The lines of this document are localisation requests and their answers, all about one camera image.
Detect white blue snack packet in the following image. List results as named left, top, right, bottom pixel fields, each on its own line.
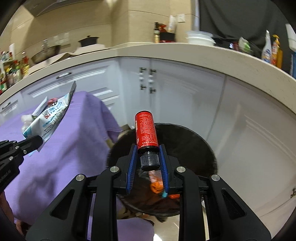
left=23, top=82, right=76, bottom=152

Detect white tissue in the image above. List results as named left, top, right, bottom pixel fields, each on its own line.
left=21, top=114, right=35, bottom=132

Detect orange plastic bag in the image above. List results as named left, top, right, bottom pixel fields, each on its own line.
left=148, top=170, right=180, bottom=199

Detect red small bottle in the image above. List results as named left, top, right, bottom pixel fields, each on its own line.
left=135, top=110, right=160, bottom=171

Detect long white tube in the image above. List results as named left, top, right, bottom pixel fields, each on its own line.
left=31, top=96, right=48, bottom=118

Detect red checkered ribbon bow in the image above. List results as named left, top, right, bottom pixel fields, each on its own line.
left=48, top=98, right=58, bottom=105

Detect black lined trash bin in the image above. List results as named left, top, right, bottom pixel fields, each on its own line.
left=106, top=122, right=218, bottom=223

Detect person left hand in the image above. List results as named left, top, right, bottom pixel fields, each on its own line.
left=0, top=192, right=14, bottom=223

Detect purple tablecloth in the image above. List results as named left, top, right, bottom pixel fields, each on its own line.
left=1, top=92, right=154, bottom=240

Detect cooking oil bottle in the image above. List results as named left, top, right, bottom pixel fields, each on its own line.
left=21, top=51, right=30, bottom=77

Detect seasoning shelf with bottles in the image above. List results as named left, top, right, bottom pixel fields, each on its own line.
left=1, top=43, right=20, bottom=94

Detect steel wok pan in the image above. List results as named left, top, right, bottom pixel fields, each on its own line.
left=31, top=39, right=61, bottom=64

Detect black casserole pot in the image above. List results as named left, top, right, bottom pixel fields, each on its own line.
left=78, top=35, right=99, bottom=47

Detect dark oil bottle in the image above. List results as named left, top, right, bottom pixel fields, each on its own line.
left=154, top=22, right=160, bottom=43

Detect white spray bottle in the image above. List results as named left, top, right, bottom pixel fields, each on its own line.
left=261, top=30, right=271, bottom=63

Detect black box with snacks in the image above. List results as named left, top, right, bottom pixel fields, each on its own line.
left=159, top=15, right=177, bottom=43

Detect orange dish soap bottle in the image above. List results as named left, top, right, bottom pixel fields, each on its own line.
left=271, top=35, right=283, bottom=69

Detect white stacked containers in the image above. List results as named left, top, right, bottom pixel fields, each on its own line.
left=187, top=31, right=216, bottom=46

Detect black curtain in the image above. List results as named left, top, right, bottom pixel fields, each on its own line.
left=199, top=0, right=292, bottom=73

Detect left cabinet door handle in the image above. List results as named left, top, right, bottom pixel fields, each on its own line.
left=138, top=67, right=147, bottom=90

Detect cabinet door handle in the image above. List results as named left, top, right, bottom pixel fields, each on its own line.
left=138, top=67, right=147, bottom=90
left=148, top=69, right=156, bottom=94

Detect right cabinet door handle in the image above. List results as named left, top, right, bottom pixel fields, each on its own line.
left=148, top=69, right=156, bottom=94

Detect wall power socket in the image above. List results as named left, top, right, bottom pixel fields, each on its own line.
left=177, top=14, right=186, bottom=23

